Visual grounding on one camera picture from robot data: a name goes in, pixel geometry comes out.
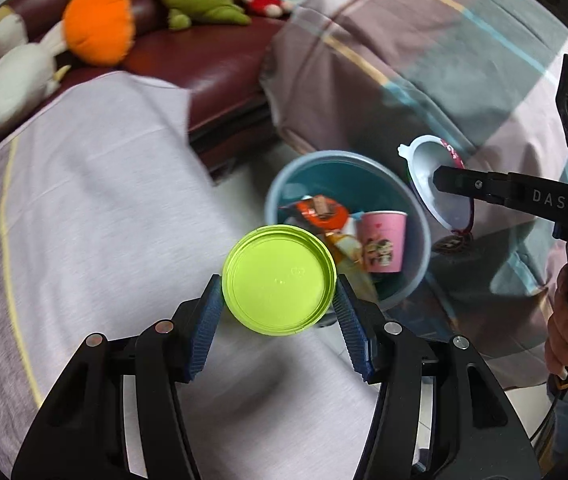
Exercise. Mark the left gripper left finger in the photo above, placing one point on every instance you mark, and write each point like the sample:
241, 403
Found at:
195, 322

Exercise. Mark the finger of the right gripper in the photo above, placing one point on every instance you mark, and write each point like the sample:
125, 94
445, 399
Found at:
490, 187

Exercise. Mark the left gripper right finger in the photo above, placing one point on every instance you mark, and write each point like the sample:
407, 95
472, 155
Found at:
360, 321

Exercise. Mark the yellow white snack bag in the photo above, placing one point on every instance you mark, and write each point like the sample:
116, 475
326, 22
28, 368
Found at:
347, 252

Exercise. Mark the lime green round lid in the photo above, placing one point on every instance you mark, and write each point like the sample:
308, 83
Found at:
279, 280

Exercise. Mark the pink paper cup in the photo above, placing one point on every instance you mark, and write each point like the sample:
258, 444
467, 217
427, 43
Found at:
382, 234

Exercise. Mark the orange wafer wrapper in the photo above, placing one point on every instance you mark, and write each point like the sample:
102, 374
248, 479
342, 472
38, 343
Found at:
318, 213

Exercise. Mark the blue trash bin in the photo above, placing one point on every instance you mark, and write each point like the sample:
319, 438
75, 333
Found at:
354, 224

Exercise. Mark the right hand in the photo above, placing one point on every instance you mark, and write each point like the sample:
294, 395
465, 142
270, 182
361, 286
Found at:
556, 346

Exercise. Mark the plaid pink grey blanket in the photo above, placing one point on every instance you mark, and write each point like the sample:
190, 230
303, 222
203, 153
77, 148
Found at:
409, 83

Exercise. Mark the white duck plush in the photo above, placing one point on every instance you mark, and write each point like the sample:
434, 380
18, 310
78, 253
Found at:
29, 74

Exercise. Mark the orange carrot plush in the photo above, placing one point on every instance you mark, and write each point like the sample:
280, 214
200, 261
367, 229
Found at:
97, 32

